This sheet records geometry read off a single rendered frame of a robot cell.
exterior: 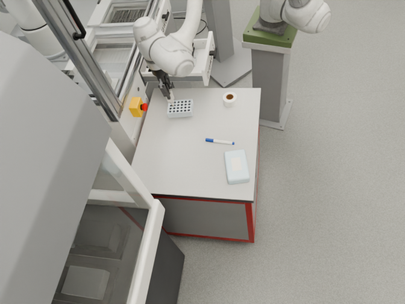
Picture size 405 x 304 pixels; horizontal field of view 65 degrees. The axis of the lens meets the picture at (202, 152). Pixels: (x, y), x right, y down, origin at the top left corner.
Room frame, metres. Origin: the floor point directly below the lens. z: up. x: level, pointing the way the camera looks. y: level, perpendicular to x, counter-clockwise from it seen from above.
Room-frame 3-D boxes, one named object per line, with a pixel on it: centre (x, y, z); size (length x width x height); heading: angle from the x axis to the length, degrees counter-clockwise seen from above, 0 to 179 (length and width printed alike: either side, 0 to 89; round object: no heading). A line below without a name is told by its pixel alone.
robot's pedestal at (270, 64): (1.47, -0.59, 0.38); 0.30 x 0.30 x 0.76; 54
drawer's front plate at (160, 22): (1.68, 0.01, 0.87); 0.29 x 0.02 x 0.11; 158
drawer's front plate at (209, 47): (1.26, -0.17, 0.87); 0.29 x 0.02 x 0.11; 158
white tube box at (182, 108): (1.07, 0.04, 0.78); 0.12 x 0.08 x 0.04; 74
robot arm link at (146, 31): (1.06, 0.07, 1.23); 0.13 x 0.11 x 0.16; 25
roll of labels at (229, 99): (1.04, -0.21, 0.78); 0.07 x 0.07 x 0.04
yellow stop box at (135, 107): (1.08, 0.24, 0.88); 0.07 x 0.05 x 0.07; 158
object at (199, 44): (1.34, 0.02, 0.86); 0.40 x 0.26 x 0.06; 68
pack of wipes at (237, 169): (0.66, -0.12, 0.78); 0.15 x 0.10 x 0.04; 170
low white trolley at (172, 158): (0.89, 0.01, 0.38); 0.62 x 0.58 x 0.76; 158
